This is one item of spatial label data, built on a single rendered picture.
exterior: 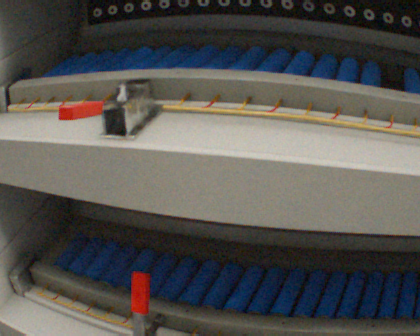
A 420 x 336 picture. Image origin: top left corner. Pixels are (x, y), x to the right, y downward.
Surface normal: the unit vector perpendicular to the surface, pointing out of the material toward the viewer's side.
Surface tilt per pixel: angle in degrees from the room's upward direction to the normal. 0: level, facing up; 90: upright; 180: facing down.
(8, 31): 90
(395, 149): 19
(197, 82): 109
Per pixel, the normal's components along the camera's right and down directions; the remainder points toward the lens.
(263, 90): -0.36, 0.47
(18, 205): 0.93, 0.09
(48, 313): -0.10, -0.87
